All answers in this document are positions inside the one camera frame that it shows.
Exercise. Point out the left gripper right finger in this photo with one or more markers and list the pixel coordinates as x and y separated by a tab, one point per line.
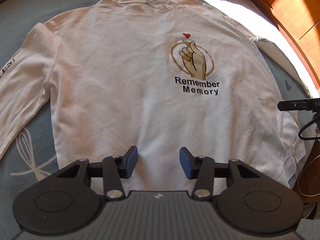
201	169

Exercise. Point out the blue patterned bed sheet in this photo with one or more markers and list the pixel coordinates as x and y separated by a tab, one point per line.
27	79

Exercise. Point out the wooden headboard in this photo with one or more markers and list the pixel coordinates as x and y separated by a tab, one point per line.
298	20

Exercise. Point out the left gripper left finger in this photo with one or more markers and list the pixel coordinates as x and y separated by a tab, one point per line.
116	168

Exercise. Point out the white long-sleeve sweatshirt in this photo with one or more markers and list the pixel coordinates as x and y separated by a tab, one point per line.
140	84

